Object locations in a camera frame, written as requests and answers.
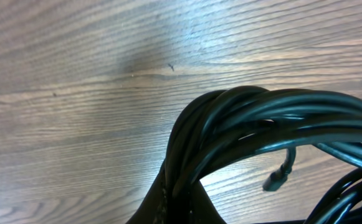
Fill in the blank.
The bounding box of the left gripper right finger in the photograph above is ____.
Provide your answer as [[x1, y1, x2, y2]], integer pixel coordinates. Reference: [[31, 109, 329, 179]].
[[189, 182, 226, 224]]

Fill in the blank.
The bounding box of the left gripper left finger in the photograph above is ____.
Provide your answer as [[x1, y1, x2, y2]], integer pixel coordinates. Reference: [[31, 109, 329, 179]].
[[126, 162, 166, 224]]

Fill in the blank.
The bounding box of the black USB cable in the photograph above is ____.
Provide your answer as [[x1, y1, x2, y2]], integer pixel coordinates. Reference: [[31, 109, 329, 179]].
[[163, 85, 362, 224]]

